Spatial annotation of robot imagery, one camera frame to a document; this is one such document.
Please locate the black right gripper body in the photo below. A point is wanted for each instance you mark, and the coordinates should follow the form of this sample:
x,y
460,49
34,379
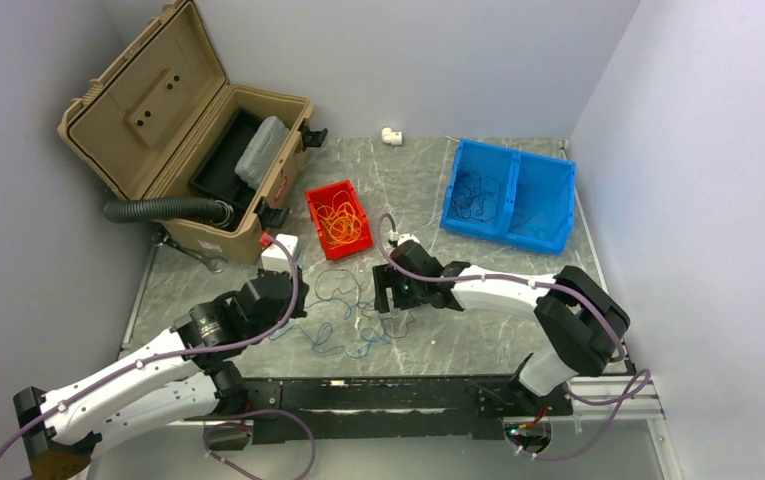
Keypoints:
x,y
408,293

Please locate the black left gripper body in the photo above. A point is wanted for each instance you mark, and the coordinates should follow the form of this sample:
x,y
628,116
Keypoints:
x,y
299,312

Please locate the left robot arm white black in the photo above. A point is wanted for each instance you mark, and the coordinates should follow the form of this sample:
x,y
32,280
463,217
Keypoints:
x,y
185,372

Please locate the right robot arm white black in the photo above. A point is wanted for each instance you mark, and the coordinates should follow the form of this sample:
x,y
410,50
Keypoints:
x,y
583,324

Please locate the white pipe elbow fitting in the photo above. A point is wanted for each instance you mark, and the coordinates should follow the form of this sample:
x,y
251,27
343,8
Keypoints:
x,y
391,137

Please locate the red plastic bin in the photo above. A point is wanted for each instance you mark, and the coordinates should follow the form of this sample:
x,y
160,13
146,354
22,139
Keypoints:
x,y
339,219

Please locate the blue bin left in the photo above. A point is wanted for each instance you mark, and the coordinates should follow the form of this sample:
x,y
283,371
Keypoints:
x,y
479,198

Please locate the blue bin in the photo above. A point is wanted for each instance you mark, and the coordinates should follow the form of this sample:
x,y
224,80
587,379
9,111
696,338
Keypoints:
x,y
543,204
479,198

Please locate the metal wrench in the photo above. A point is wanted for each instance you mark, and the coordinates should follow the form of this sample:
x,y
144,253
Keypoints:
x,y
214,264

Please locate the black toolbox tray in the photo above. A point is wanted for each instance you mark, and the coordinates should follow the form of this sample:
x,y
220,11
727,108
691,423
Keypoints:
x,y
215,177

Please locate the grey plastic organizer box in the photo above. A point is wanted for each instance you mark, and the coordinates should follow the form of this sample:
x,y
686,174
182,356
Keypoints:
x,y
261,151

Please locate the blue bin right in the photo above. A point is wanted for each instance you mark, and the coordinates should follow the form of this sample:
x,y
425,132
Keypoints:
x,y
543,204

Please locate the tan hard toolbox case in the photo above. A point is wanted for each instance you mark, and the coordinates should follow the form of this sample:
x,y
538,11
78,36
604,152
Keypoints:
x,y
149,121

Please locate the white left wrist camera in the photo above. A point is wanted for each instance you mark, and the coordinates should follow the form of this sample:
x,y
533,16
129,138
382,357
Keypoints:
x,y
278,252

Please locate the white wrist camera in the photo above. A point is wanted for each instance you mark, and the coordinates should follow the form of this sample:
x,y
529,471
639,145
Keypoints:
x,y
278,252
394,238

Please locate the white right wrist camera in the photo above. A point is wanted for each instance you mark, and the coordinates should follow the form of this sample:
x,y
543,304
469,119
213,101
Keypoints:
x,y
394,238

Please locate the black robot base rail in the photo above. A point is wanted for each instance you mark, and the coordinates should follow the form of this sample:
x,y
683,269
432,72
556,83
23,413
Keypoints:
x,y
480,406

